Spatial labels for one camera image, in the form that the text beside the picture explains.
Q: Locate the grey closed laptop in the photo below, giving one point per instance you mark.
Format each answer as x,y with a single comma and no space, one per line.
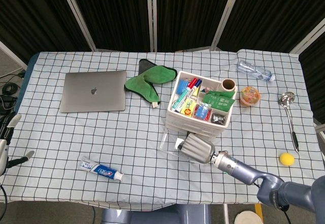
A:
94,92

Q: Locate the blue white toothpaste tube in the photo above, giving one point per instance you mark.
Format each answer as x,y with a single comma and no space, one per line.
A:
101,170

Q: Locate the blue snack packet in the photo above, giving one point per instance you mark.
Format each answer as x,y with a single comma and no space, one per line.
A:
202,111

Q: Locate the clear plastic water bottle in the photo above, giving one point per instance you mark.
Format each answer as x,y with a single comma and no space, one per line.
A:
254,70

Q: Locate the green microfiber cloth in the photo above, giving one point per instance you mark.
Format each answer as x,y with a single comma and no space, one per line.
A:
152,74

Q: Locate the red capped marker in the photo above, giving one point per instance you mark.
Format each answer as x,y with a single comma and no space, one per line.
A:
192,83

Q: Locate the blue checkered tablecloth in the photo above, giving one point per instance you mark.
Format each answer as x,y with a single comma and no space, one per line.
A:
101,137

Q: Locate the blue capped marker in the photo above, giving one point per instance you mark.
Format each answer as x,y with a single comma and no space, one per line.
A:
198,84

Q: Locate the blue plastic packet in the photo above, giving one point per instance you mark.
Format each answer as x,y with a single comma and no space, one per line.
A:
182,86

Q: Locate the white desk organizer with items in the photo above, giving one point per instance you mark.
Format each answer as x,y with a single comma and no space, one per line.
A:
175,122

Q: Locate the green sachet packets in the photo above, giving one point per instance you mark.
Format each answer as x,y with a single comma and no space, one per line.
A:
219,102

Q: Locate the yellow foam ball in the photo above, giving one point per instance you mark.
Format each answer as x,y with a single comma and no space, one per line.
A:
287,159

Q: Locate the green whiteboard marker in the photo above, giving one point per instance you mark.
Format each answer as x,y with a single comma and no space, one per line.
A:
182,99

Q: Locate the white round disc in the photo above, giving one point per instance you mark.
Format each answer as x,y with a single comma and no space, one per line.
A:
247,215

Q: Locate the orange jelly cup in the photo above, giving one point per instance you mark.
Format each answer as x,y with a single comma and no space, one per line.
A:
250,96

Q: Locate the yellow cartoon snack packet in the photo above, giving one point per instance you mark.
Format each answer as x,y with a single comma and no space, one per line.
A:
189,108

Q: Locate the black binder clips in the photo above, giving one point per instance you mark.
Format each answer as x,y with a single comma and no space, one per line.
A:
218,119

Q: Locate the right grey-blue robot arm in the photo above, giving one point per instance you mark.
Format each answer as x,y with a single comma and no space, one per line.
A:
254,174

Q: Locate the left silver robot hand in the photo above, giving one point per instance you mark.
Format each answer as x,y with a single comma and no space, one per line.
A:
3,147

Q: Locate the black folding screen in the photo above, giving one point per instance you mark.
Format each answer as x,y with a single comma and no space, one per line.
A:
185,13

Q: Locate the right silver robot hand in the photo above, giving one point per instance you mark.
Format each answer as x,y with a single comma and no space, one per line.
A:
198,150

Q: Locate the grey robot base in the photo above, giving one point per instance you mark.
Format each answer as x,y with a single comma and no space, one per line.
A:
152,213

